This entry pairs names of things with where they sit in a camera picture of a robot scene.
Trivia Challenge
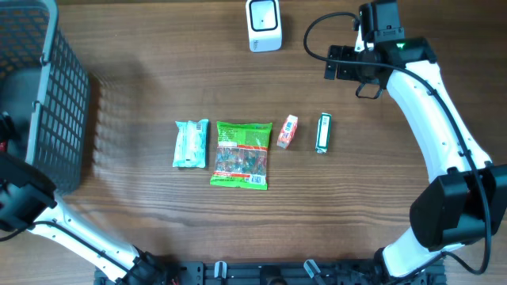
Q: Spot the white barcode scanner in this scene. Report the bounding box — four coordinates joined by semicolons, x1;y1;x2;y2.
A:
245;0;283;53

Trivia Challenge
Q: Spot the red snack bar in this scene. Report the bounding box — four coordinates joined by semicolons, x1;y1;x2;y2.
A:
0;141;7;152

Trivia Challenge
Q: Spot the right black cable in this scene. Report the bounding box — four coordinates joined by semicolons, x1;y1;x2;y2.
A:
303;10;493;276

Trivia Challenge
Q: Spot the left black cable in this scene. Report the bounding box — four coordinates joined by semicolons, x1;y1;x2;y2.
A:
0;220;139;278

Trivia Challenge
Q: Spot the light blue white packet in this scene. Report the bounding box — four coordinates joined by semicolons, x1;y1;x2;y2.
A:
173;119;209;168

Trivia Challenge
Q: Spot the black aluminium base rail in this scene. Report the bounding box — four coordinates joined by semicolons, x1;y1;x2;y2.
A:
93;259;448;285

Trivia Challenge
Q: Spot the grey plastic shopping basket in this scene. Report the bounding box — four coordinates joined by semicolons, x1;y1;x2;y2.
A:
1;1;90;196

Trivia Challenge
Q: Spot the small orange white packet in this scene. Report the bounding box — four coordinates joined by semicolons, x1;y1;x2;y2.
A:
276;115;298;149

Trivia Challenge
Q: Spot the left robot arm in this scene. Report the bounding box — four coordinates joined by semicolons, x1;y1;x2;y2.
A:
1;139;166;284

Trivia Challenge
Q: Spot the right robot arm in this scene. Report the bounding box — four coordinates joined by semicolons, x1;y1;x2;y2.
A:
325;1;506;283

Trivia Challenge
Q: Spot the green white boxed item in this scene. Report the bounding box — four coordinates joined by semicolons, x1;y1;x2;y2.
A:
315;112;332;154

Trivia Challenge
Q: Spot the black cable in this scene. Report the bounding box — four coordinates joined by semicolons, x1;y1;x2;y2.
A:
303;10;493;276
0;220;139;278

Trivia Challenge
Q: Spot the green candy bag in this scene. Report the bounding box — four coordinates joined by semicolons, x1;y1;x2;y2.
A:
210;121;273;191

